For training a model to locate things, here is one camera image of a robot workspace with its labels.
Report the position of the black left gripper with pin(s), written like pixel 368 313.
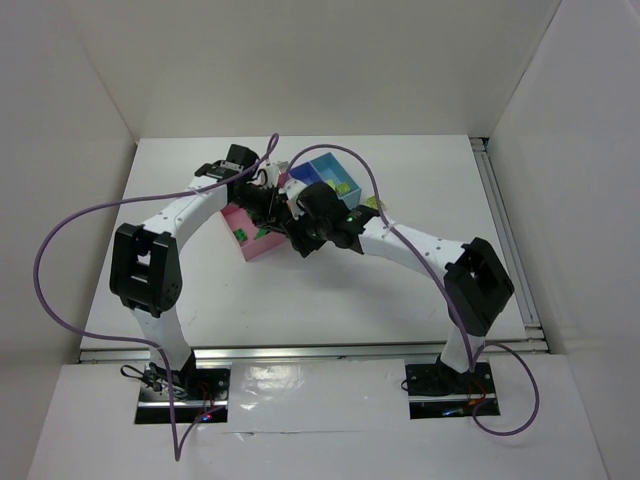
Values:
pixel 267 206

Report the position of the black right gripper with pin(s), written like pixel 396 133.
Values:
pixel 300 240

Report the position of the pale lime small lego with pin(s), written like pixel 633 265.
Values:
pixel 342 189

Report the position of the green square lego brick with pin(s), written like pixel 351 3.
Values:
pixel 240 235

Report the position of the green long lego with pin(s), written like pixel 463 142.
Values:
pixel 263 231

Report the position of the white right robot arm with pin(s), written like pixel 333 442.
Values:
pixel 470 276

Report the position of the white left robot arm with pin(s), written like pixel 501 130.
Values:
pixel 146 274

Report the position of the pink two-compartment bin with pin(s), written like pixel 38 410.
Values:
pixel 235 218

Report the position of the dark blue bin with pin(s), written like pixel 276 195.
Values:
pixel 305 173

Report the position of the light blue bin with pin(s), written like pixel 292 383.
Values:
pixel 332 172

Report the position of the pale lime 2x2 lego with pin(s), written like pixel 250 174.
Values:
pixel 371 202

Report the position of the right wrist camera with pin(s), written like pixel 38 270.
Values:
pixel 292 189

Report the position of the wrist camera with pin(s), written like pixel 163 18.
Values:
pixel 292 189
pixel 270 173

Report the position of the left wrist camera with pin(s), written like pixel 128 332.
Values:
pixel 270 173

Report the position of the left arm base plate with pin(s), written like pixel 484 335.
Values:
pixel 208 396

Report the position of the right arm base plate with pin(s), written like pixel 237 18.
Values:
pixel 445 395

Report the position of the aluminium front rail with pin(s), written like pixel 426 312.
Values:
pixel 271 353

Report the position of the aluminium side rail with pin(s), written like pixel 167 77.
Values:
pixel 523 296

